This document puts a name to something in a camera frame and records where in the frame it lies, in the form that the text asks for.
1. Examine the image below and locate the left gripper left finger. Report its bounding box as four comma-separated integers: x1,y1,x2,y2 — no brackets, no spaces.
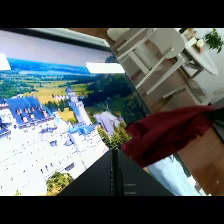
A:
57,148,115,197

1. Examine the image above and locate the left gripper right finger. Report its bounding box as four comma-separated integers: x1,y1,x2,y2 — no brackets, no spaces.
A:
114,149,175,197

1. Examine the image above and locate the red garment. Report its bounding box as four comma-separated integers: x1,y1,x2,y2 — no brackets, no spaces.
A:
120,104,224,168

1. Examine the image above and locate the light blue garment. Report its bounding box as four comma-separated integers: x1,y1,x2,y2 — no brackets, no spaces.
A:
145,154,202,197

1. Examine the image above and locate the white chair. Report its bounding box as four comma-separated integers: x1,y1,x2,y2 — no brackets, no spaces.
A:
134,28,188,97
106,28,158,76

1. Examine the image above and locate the white round table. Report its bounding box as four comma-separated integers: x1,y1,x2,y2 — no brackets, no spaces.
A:
162,28,224,105

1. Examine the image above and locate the green plant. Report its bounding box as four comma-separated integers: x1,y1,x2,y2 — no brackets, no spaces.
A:
203,28,224,54

